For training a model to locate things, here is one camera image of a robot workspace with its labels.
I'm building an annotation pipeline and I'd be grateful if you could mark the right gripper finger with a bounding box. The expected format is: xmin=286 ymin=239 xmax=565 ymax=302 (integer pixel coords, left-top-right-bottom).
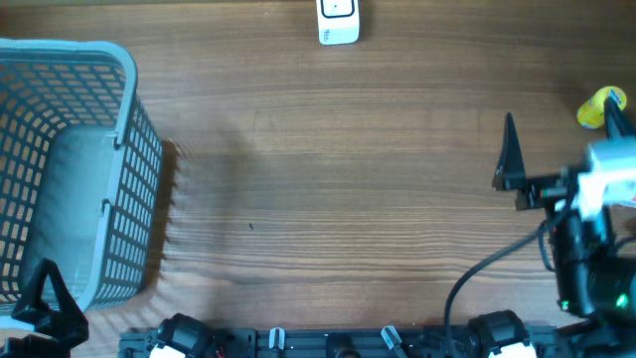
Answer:
xmin=492 ymin=112 xmax=526 ymax=191
xmin=603 ymin=97 xmax=635 ymax=139

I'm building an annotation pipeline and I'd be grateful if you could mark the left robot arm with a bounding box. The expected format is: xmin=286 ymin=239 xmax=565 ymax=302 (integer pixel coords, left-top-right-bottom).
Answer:
xmin=1 ymin=259 xmax=217 ymax=357

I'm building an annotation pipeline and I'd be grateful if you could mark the white barcode scanner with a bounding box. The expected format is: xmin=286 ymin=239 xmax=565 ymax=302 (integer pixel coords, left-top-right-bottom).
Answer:
xmin=316 ymin=0 xmax=361 ymax=46

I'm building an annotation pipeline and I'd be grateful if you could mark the yellow lid jar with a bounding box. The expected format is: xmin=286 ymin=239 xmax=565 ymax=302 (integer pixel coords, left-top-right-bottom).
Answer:
xmin=576 ymin=86 xmax=627 ymax=129

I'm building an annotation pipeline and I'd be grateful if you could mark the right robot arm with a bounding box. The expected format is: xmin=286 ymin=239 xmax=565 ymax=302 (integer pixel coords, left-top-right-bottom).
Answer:
xmin=444 ymin=96 xmax=635 ymax=357

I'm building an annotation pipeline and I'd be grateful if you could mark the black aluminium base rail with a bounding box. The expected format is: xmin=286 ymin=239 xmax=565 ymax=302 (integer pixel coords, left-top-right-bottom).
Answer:
xmin=117 ymin=326 xmax=568 ymax=358

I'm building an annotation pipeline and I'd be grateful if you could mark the grey plastic mesh basket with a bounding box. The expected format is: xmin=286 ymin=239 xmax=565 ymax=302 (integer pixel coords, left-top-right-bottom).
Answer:
xmin=1 ymin=39 xmax=163 ymax=329

